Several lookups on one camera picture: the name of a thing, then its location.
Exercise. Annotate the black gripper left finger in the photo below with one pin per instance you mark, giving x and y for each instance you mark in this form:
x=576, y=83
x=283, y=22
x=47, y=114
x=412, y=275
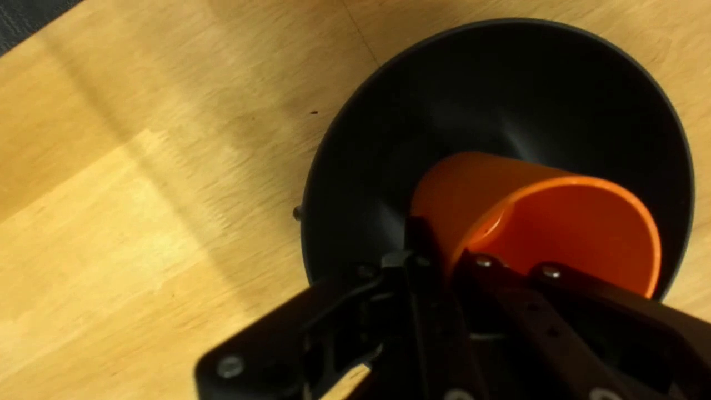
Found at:
x=422, y=325

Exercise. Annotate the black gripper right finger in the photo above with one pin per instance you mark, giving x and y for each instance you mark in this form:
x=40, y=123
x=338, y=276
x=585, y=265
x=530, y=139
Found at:
x=577, y=335

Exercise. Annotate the orange plastic cup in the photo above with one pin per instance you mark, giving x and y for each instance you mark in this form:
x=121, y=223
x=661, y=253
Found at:
x=546, y=223

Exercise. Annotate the black bowl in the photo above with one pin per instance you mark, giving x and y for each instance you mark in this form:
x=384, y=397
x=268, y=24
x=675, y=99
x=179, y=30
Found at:
x=413, y=147

